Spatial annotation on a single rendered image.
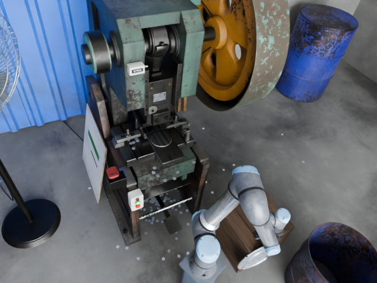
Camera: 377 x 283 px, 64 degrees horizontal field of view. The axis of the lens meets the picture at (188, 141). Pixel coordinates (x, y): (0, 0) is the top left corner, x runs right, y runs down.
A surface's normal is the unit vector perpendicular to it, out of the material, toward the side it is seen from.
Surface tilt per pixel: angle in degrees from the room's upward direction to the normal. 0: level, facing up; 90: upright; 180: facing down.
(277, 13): 52
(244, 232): 0
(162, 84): 90
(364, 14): 90
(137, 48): 90
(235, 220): 0
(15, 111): 90
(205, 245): 8
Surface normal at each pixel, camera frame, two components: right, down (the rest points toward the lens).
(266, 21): 0.44, 0.22
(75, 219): 0.10, -0.68
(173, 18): 0.46, 0.68
